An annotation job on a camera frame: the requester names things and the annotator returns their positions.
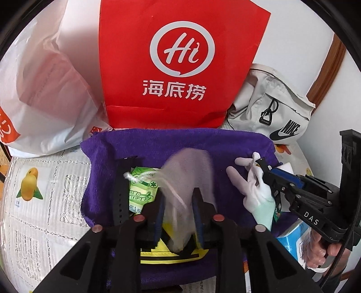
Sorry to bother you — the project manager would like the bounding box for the fruit print tablecloth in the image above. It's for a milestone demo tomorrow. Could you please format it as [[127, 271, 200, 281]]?
[[1, 143, 310, 292]]

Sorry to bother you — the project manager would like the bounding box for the red Haidilao paper bag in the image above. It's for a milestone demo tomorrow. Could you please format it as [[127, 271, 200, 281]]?
[[99, 1, 271, 129]]

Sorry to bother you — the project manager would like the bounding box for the yellow black pouch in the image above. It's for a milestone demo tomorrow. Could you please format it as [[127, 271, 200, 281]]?
[[140, 223, 209, 265]]

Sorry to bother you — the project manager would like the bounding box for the white mint glove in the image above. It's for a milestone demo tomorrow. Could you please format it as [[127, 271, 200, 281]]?
[[226, 152, 275, 231]]

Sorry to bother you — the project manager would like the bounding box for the grey Nike waist bag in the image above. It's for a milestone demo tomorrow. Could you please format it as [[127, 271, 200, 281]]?
[[221, 64, 316, 145]]

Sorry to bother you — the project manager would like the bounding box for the brown wooden door frame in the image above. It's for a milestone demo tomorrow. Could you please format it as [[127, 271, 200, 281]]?
[[307, 34, 346, 108]]

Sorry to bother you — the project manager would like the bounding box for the white sponge block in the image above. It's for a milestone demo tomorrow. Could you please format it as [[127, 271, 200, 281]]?
[[277, 162, 294, 175]]

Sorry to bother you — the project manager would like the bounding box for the person's right hand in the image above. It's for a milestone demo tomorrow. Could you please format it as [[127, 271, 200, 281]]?
[[305, 229, 351, 275]]

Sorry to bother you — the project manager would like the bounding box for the black watch strap long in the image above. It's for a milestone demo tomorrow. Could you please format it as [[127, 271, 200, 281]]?
[[111, 156, 137, 226]]

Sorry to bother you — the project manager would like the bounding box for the translucent mesh drawstring bag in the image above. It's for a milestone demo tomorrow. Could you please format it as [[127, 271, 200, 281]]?
[[123, 147, 217, 254]]

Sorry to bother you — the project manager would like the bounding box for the white Miniso plastic bag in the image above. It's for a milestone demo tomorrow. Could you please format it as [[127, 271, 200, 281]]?
[[1, 1, 110, 158]]

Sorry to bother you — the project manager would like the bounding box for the green tissue pack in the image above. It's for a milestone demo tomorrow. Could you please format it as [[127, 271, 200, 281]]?
[[125, 167, 158, 214]]

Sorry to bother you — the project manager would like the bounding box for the blue tissue pack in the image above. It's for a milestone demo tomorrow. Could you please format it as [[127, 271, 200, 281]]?
[[277, 219, 311, 269]]

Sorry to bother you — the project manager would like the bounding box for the purple towel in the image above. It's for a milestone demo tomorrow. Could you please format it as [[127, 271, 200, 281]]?
[[79, 128, 300, 288]]

